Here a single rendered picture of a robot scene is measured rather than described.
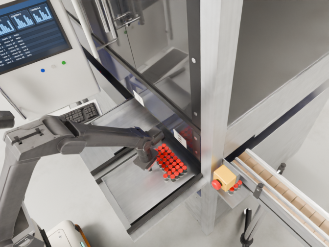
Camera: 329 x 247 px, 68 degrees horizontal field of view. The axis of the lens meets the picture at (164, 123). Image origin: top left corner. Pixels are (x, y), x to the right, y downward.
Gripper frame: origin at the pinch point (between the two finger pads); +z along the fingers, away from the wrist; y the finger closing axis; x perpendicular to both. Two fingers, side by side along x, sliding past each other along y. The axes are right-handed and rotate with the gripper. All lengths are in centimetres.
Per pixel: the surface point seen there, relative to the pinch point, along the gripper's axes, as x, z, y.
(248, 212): -43, 84, 39
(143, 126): 20.9, 4.3, 17.7
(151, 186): -5.4, 3.8, -6.1
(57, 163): 119, 93, -21
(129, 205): -3.2, 3.7, -18.0
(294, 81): -36, -28, 54
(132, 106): 36.6, 4.6, 25.5
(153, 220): -16.1, 3.8, -16.5
